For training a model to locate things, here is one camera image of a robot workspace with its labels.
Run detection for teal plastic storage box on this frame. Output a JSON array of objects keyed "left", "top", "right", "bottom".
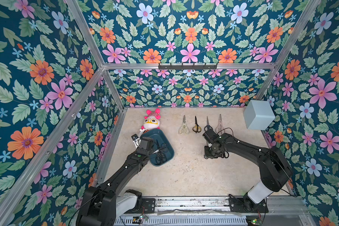
[{"left": 140, "top": 129, "right": 175, "bottom": 167}]

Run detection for thin black scissors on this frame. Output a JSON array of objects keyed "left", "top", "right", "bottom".
[{"left": 154, "top": 144, "right": 168, "bottom": 166}]

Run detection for black hook rail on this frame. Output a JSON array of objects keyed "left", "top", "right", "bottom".
[{"left": 158, "top": 63, "right": 218, "bottom": 71}]

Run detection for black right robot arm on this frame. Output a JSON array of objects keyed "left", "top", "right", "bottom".
[{"left": 202, "top": 129, "right": 293, "bottom": 207}]

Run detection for pink white plush doll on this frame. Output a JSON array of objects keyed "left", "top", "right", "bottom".
[{"left": 139, "top": 108, "right": 161, "bottom": 137}]

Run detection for pink handled scissors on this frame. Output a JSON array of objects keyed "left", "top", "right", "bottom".
[{"left": 215, "top": 114, "right": 226, "bottom": 134}]

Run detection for grey cube box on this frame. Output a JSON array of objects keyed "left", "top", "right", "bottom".
[{"left": 243, "top": 100, "right": 275, "bottom": 131}]

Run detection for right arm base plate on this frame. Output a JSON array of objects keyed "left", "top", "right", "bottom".
[{"left": 228, "top": 194, "right": 269, "bottom": 213}]

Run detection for yellow black scissors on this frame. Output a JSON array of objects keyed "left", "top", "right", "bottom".
[{"left": 192, "top": 116, "right": 202, "bottom": 133}]

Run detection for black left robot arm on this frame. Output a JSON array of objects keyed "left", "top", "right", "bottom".
[{"left": 75, "top": 137, "right": 154, "bottom": 226}]

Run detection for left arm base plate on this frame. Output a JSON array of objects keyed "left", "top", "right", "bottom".
[{"left": 127, "top": 198, "right": 156, "bottom": 214}]

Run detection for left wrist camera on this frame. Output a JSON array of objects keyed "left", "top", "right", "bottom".
[{"left": 131, "top": 134, "right": 140, "bottom": 148}]

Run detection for small black scissors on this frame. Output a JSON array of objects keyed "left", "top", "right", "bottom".
[{"left": 204, "top": 117, "right": 213, "bottom": 131}]

